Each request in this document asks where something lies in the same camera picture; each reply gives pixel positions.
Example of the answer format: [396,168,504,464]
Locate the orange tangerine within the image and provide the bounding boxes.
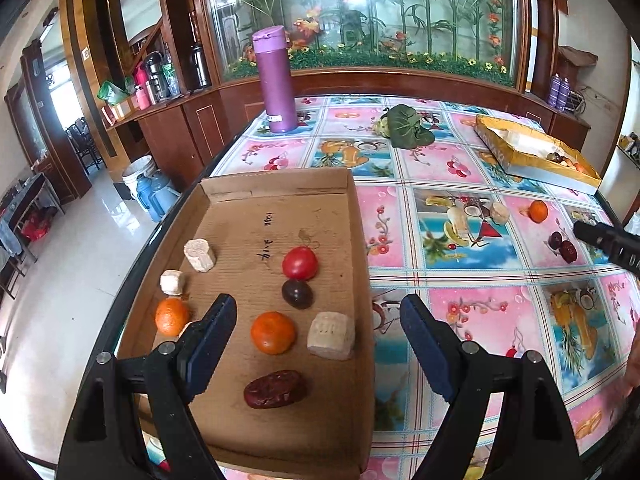
[250,311,297,356]
[527,200,549,223]
[155,297,191,337]

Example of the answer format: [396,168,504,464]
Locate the dark red jujube date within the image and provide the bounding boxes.
[559,240,577,263]

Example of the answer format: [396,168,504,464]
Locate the dark date bottom edge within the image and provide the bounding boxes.
[243,370,308,410]

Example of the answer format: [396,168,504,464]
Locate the dark purple plum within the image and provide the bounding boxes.
[281,278,314,310]

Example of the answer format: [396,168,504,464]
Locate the large beige cake block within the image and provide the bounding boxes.
[306,311,356,361]

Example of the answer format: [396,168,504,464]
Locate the red tomato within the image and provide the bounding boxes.
[282,246,319,281]

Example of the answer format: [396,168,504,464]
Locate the brown cardboard tray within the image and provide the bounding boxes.
[116,168,374,479]

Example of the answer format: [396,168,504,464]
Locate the colourful fruit print tablecloth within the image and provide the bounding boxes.
[144,94,640,480]

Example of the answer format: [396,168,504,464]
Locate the yellow gift box tray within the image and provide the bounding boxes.
[474,115,601,195]

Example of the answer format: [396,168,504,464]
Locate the blue thermos jug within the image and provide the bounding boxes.
[136,170,181,222]

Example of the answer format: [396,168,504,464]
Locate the purple spray cans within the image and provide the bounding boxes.
[547,74,570,112]

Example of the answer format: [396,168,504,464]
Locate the white plastic bucket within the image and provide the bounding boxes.
[122,154,157,198]

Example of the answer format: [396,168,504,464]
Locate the wooden sideboard counter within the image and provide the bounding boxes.
[107,79,265,191]

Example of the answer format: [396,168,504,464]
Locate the green leafy vegetable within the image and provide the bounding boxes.
[372,104,435,150]

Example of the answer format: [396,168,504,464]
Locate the purple thermos bottle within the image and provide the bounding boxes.
[252,25,298,133]

